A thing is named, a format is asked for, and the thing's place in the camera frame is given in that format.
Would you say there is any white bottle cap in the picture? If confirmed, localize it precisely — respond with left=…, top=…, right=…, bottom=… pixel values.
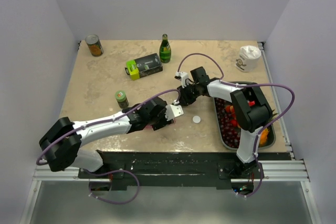
left=192, top=115, right=201, bottom=124

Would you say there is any pink weekly pill organizer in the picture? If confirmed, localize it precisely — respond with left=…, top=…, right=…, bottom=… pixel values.
left=145, top=119, right=176, bottom=129

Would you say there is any grey fruit tray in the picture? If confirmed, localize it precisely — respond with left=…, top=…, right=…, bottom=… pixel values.
left=211, top=81, right=276, bottom=152

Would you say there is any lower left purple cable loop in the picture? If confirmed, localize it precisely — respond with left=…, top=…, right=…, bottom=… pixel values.
left=88, top=169, right=140, bottom=205

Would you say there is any purple cable loop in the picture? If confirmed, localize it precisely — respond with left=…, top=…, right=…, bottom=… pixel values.
left=236, top=161, right=264, bottom=198
left=88, top=169, right=140, bottom=205

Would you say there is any yellow orange dragon fruit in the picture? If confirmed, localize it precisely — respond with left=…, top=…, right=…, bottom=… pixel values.
left=259, top=128, right=270, bottom=147

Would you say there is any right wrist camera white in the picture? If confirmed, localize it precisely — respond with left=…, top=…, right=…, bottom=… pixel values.
left=174, top=71, right=191, bottom=88

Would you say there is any red apples cluster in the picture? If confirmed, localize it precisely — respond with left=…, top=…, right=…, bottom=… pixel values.
left=225, top=105, right=239, bottom=127

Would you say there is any green lid small jar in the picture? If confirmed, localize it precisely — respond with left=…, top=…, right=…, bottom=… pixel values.
left=114, top=90, right=129, bottom=109

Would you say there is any tin can fruit label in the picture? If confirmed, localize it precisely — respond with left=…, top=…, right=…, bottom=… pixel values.
left=85, top=34, right=104, bottom=57

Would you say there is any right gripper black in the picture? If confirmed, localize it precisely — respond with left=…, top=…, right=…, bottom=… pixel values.
left=177, top=83, right=200, bottom=107

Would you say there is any green glass bottle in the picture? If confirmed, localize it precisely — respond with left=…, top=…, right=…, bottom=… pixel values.
left=159, top=34, right=172, bottom=63

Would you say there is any aluminium frame rail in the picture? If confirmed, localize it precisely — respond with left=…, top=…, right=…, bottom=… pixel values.
left=33, top=160, right=310, bottom=182

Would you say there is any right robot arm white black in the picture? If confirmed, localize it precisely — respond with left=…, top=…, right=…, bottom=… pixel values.
left=175, top=67, right=272, bottom=178

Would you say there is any green black product box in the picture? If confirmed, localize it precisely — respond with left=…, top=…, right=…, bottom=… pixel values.
left=124, top=54, right=163, bottom=80

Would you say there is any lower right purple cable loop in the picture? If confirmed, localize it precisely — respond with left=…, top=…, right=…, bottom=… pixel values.
left=236, top=161, right=264, bottom=198

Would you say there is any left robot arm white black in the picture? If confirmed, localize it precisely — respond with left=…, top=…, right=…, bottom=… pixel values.
left=39, top=97, right=183, bottom=178

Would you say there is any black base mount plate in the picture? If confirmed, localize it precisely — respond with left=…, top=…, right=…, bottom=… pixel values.
left=77, top=150, right=292, bottom=191

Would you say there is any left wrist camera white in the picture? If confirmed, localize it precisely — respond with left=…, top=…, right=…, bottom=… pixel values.
left=165, top=104, right=184, bottom=121

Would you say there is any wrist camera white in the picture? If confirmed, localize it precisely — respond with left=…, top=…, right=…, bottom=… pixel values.
left=165, top=104, right=184, bottom=121
left=174, top=71, right=191, bottom=88

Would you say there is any white paper bag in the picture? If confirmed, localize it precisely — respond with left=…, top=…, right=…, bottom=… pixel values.
left=235, top=45, right=261, bottom=72

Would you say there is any red grape bunch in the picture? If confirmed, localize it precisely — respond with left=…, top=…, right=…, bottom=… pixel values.
left=215, top=98, right=240, bottom=149

